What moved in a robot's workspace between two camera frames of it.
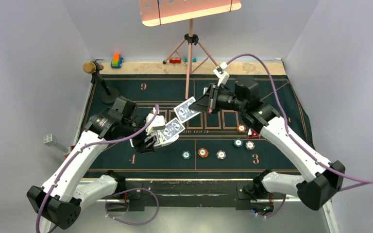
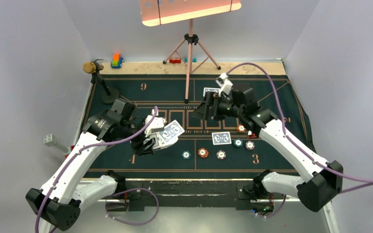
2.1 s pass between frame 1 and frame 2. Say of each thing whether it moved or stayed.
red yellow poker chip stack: stayed
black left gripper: stayed
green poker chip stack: stayed
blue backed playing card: moved
